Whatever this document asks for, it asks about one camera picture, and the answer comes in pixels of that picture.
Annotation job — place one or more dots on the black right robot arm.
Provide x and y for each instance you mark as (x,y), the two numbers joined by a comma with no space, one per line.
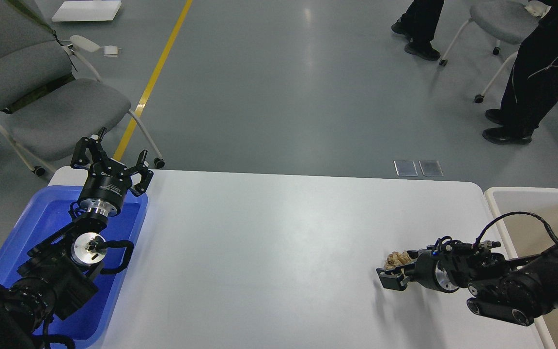
(516,290)

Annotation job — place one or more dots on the right metal floor plate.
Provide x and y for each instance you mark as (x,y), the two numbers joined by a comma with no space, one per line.
(431,168)

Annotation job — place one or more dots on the person in black far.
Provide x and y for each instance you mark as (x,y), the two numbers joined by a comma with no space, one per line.
(418,25)

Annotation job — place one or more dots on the grey office chair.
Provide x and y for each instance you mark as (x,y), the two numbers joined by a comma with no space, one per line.
(50,95)

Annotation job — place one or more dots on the person in black near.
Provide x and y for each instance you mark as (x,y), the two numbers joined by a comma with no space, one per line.
(532,89)

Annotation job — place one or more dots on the blue plastic bin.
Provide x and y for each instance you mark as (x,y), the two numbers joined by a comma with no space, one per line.
(46,213)

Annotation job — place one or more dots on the metal floor plate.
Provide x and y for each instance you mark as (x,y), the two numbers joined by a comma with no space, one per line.
(431,168)
(406,168)

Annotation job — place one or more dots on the brown paper ball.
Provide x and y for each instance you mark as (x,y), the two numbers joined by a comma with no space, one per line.
(396,259)

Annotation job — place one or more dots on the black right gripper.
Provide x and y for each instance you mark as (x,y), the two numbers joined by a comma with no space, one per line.
(425,270)

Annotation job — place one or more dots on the left metal floor plate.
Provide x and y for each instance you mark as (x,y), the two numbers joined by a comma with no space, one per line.
(406,168)

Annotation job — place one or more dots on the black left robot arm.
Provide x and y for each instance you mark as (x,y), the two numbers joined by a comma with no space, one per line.
(58,278)

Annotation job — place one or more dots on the small white floor device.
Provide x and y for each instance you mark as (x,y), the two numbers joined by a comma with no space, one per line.
(111,51)

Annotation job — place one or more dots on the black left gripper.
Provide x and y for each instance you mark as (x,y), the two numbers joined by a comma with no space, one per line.
(106,186)

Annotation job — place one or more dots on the person in black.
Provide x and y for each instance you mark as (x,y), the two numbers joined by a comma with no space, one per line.
(532,89)
(418,25)

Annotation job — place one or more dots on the white flat box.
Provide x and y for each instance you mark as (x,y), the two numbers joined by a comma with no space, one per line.
(87,11)

